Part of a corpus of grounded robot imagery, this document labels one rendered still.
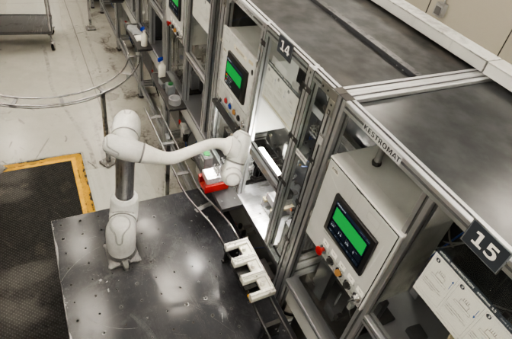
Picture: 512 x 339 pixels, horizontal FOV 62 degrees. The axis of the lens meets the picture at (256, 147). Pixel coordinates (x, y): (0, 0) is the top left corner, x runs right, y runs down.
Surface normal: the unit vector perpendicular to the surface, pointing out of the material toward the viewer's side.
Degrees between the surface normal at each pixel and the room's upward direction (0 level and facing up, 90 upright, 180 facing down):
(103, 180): 0
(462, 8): 90
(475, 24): 90
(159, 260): 0
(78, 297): 0
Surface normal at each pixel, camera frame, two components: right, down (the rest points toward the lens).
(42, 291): 0.14, -0.76
